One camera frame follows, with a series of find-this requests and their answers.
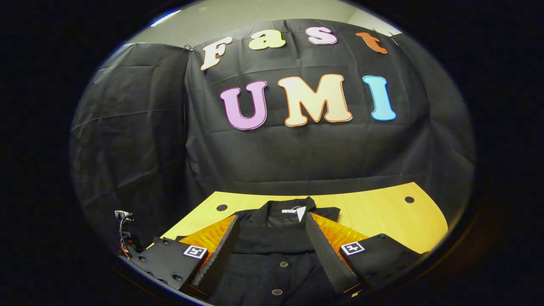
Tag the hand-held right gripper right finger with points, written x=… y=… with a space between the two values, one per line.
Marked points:
x=327 y=259

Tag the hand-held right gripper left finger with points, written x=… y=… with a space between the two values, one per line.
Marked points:
x=221 y=255

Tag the black backdrop cloth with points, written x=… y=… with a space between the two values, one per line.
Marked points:
x=297 y=157

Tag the black buttoned shirt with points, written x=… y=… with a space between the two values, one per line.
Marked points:
x=272 y=255

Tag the small black cloth clip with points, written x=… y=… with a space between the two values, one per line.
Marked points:
x=187 y=48

